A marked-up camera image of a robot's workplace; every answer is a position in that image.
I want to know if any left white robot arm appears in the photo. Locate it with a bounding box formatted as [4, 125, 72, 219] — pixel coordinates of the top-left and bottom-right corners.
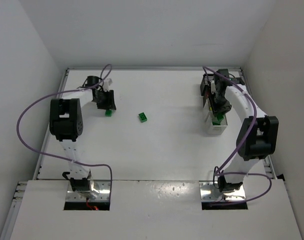
[49, 75, 116, 200]

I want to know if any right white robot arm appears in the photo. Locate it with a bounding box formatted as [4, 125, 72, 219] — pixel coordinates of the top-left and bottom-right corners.
[208, 69, 279, 193]

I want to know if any white mesh container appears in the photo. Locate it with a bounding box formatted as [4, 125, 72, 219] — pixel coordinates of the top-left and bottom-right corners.
[205, 115, 228, 136]
[203, 99, 212, 120]

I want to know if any near white mesh container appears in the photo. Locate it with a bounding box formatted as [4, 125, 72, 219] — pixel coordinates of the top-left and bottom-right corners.
[205, 115, 228, 136]

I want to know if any far black mesh container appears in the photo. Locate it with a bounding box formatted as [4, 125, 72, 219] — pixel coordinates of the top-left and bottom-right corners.
[200, 73, 214, 96]

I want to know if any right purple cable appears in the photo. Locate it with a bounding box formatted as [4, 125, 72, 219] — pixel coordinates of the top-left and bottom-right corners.
[202, 65, 272, 206]

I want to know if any purple cable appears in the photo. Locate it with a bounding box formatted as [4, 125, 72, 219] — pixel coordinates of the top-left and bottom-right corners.
[16, 63, 113, 201]
[202, 65, 272, 206]

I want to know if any right aluminium frame rail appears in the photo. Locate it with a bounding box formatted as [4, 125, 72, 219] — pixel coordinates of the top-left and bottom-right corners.
[239, 67, 277, 179]

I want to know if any aluminium frame rail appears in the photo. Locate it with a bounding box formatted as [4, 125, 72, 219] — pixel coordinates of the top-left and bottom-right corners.
[239, 67, 277, 179]
[0, 68, 70, 240]

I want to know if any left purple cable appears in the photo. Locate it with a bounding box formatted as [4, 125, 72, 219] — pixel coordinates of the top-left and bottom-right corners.
[16, 63, 113, 201]

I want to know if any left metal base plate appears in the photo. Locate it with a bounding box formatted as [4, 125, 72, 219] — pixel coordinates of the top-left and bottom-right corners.
[65, 180, 111, 203]

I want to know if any metal base plate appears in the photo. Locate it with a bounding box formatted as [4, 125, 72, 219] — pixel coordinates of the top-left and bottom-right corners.
[65, 180, 111, 203]
[199, 181, 246, 203]

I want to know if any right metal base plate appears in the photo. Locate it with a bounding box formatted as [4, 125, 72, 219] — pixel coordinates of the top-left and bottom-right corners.
[199, 181, 246, 203]

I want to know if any left aluminium frame rail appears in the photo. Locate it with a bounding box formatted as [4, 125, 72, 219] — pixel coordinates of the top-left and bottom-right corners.
[0, 68, 70, 240]

